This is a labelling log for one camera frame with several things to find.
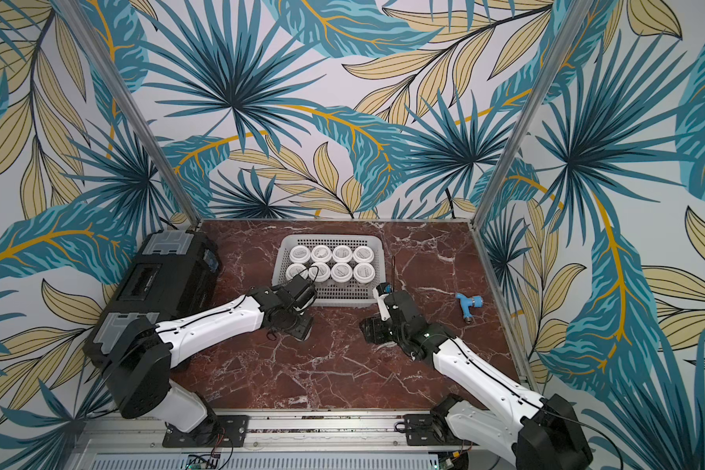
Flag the white lidded yogurt cup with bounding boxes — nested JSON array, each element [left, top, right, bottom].
[[332, 245, 354, 264], [289, 245, 311, 264], [307, 262, 331, 283], [285, 262, 307, 281], [311, 245, 333, 264], [352, 246, 375, 264], [330, 262, 354, 284], [354, 262, 376, 284]]

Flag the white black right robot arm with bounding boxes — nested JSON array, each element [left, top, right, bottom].
[[360, 283, 593, 469]]

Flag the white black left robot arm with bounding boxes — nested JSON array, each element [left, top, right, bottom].
[[101, 282, 316, 447]]

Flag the white plastic perforated basket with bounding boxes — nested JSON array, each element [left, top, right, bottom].
[[272, 234, 386, 307]]

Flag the blue plastic faucet toy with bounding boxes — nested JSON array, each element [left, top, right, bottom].
[[456, 293, 484, 323]]

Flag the black plastic toolbox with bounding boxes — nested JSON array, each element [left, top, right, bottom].
[[83, 230, 222, 369]]

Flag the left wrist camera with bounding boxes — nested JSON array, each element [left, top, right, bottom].
[[284, 274, 316, 313]]

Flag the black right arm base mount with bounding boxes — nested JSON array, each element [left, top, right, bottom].
[[395, 412, 463, 447]]

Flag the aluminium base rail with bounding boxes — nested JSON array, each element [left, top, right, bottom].
[[65, 409, 514, 469]]

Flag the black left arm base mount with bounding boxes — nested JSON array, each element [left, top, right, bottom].
[[163, 414, 250, 448]]

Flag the right aluminium frame post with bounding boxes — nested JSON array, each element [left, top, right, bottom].
[[471, 0, 593, 233]]

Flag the aluminium frame post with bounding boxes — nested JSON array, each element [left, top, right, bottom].
[[56, 0, 202, 228], [471, 0, 593, 233]]

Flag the left aluminium frame post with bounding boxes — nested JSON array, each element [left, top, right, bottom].
[[56, 0, 202, 228]]

